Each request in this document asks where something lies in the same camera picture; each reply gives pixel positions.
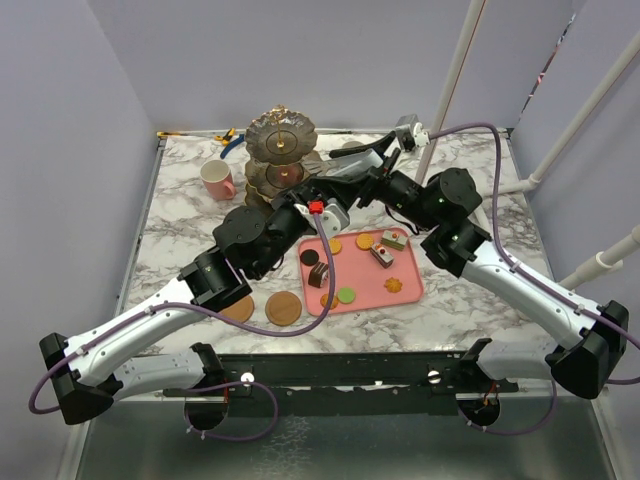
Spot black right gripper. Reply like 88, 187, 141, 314
309, 132, 438, 233

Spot metal serving tongs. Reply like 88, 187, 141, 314
301, 149, 383, 176

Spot orange waffle biscuit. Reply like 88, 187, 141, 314
355, 233, 375, 251

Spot three-tier grey cake stand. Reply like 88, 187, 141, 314
244, 105, 320, 214

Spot green layered square cake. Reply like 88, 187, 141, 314
380, 230, 409, 251

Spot chocolate cake slice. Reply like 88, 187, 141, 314
307, 262, 329, 288

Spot round wooden coaster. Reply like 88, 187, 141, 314
220, 296, 255, 323
265, 291, 302, 327

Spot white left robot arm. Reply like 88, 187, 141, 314
37, 174, 371, 425

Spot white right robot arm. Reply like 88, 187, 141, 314
322, 134, 629, 399

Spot green mug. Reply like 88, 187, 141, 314
342, 141, 364, 148

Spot orange jam biscuit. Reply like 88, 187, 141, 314
329, 238, 342, 255

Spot black sandwich cookie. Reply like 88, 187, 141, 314
299, 249, 319, 267

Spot pink serving tray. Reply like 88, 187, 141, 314
297, 228, 424, 316

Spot green macaron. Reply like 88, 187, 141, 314
337, 287, 356, 304

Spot chocolate chip cookie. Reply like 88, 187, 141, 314
320, 294, 339, 310

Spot orange flower cookie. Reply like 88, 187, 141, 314
384, 277, 403, 293

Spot pink mug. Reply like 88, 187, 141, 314
200, 160, 236, 201

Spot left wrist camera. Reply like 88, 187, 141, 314
295, 198, 350, 239

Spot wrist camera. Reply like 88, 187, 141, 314
394, 114, 430, 152
295, 198, 350, 239

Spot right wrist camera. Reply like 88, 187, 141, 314
394, 114, 430, 152

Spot blue handled pliers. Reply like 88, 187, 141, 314
220, 134, 245, 159

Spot yellow handled cutters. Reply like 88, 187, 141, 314
214, 128, 236, 147

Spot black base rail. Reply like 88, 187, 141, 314
163, 351, 518, 417

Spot white pvc pipe frame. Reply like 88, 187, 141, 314
444, 1, 639, 279

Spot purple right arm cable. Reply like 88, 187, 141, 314
427, 121, 640, 437

